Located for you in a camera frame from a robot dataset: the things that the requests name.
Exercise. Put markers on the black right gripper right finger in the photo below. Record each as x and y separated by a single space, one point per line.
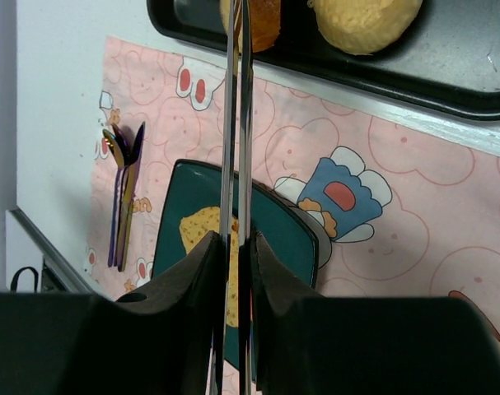
307 343

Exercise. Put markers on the pink bunny placemat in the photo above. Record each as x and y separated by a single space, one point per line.
403 213

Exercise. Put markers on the small pale round bun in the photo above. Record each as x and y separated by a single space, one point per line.
363 27

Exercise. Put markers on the iridescent large spoon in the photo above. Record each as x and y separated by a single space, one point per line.
126 181

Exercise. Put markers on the steel serving tongs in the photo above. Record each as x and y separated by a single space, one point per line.
236 181

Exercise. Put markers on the dark teal square plate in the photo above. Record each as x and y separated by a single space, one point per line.
286 252

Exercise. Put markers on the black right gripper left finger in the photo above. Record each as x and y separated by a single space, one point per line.
153 340

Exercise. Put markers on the iridescent table knife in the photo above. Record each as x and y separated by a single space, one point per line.
132 178

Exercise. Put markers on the aluminium table frame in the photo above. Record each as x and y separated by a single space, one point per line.
33 264

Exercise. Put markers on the crusty speckled bread slice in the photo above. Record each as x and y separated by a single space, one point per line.
210 255

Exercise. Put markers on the iridescent small spoon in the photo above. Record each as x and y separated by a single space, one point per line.
118 146

